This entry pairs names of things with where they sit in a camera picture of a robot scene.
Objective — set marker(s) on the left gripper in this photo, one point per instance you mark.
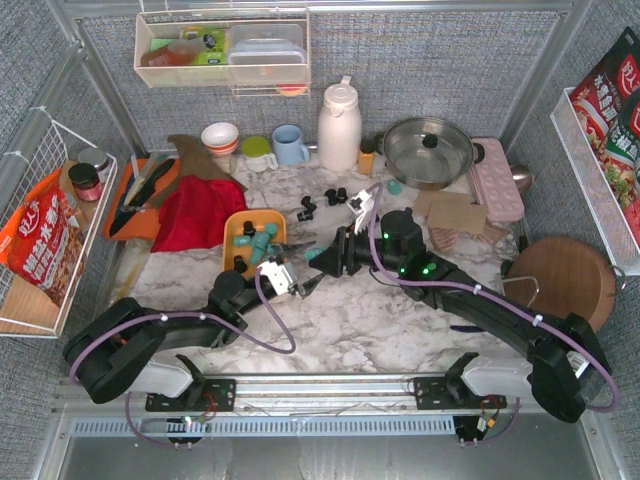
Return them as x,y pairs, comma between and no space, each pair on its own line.
301,290

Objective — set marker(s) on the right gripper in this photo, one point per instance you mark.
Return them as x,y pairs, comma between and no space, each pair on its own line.
343,251

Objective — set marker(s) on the black coffee capsule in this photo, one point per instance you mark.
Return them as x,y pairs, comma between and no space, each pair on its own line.
305,215
308,203
248,229
341,195
331,196
239,264

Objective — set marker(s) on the orange storage basket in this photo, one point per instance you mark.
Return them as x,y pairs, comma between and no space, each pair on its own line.
234,227

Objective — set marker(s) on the cork mat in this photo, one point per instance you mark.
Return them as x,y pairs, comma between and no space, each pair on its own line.
468,218
426,199

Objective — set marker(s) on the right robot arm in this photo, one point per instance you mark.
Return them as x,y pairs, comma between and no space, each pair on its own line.
569,366

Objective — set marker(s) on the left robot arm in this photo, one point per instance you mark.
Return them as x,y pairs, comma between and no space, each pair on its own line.
113,354

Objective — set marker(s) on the orange spice bottle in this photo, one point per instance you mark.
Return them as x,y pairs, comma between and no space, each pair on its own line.
366,156

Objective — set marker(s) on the red cloth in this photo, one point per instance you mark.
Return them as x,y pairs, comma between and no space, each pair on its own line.
194,216

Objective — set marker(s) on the striped oven mitt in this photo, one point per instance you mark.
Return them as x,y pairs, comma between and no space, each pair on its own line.
445,239

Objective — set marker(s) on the green lidded cup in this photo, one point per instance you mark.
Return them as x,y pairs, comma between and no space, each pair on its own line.
258,155

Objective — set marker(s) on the white thermos jug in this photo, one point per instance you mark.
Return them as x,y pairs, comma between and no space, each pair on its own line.
339,127

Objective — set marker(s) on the blue mug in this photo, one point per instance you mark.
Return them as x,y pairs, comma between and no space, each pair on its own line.
288,146

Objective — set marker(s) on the steel pot with lid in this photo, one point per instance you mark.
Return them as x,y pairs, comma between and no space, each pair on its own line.
427,153

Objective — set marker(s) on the brown felt cloth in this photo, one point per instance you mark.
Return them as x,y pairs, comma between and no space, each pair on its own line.
195,160

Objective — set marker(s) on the white orange striped bowl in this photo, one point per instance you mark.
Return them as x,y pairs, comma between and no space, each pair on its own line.
220,138

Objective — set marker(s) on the orange cutting tray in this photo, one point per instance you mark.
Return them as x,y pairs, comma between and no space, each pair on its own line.
138,218

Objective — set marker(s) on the black kitchen knife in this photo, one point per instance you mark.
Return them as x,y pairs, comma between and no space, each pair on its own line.
123,214

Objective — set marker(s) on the metal board stand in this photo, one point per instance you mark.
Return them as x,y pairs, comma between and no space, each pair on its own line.
529,283

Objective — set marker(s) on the pink egg tray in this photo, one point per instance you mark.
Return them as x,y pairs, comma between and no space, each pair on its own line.
494,185

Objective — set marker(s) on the steel ladle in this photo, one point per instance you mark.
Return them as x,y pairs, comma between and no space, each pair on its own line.
523,177

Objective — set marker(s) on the round wooden cutting board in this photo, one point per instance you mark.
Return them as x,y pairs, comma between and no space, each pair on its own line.
574,278

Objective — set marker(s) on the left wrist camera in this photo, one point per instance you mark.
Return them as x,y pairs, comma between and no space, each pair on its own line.
282,276

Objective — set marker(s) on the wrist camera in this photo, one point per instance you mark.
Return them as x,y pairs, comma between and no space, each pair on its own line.
362,205
282,276

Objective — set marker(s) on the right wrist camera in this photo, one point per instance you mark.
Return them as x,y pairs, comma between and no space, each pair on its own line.
362,205

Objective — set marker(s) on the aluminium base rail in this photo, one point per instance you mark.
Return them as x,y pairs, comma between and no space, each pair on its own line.
299,406

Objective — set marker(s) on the white handled knife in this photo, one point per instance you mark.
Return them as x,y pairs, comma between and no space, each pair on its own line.
139,180

